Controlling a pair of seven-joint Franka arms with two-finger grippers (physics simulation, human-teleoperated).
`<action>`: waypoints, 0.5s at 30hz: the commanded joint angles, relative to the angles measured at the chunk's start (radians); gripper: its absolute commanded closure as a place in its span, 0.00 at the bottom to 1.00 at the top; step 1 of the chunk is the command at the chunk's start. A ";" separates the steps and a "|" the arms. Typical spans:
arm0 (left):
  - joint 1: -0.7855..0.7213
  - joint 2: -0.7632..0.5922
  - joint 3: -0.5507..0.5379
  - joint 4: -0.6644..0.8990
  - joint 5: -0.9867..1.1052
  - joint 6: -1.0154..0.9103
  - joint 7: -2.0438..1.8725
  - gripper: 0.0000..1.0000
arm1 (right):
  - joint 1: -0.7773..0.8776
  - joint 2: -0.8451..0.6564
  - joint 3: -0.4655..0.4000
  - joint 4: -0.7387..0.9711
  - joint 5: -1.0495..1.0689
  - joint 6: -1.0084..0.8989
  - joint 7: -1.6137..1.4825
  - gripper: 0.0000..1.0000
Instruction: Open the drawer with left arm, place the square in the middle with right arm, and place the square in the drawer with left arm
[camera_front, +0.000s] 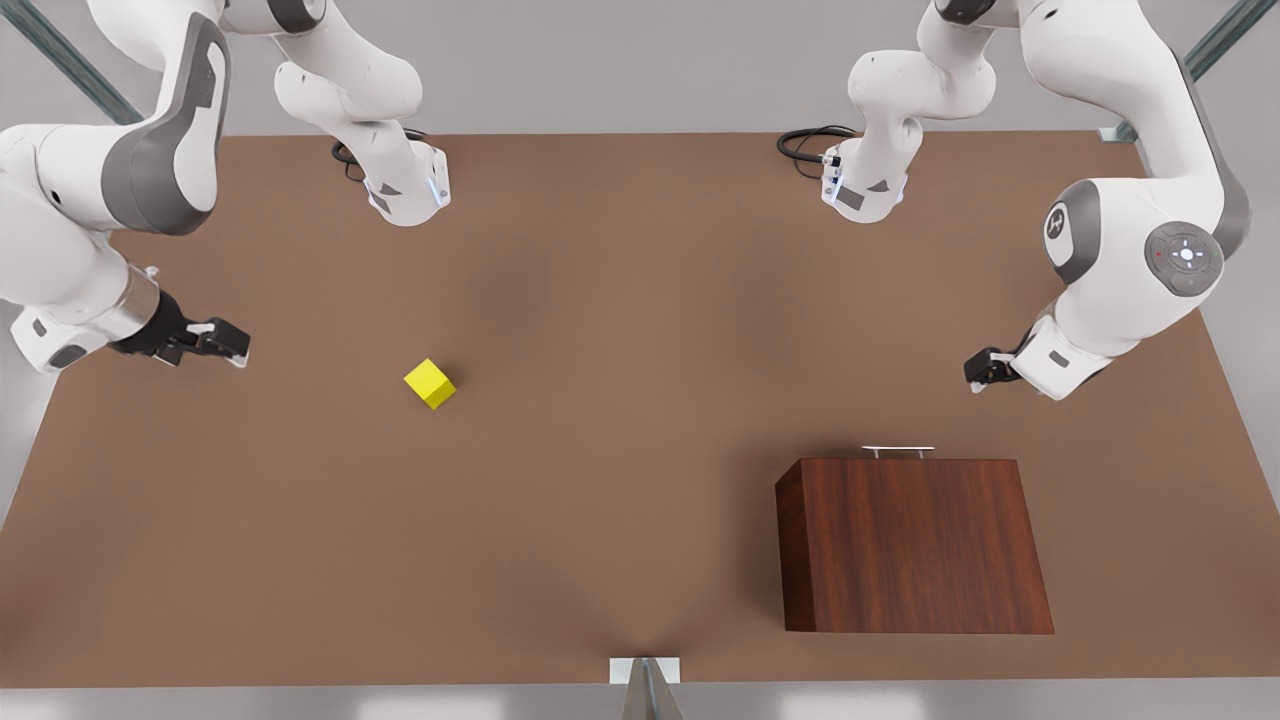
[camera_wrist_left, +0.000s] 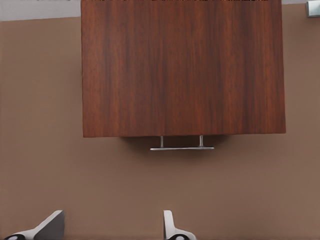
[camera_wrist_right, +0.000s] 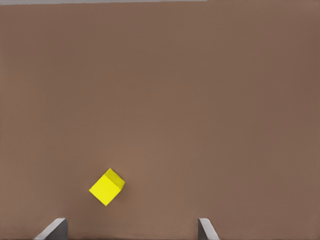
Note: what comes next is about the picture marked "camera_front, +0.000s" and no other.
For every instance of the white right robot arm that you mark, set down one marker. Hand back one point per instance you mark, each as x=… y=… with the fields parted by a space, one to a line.
x=70 y=190

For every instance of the dark wooden cabinet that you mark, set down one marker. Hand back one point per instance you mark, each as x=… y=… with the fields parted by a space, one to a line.
x=910 y=545

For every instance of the silver frame post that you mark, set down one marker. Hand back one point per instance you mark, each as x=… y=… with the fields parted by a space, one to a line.
x=70 y=62
x=1205 y=50
x=648 y=688

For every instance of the yellow square block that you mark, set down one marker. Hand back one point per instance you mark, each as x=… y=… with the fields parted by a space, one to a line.
x=430 y=384

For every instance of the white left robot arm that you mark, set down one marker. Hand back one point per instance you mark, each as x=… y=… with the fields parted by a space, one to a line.
x=1130 y=250

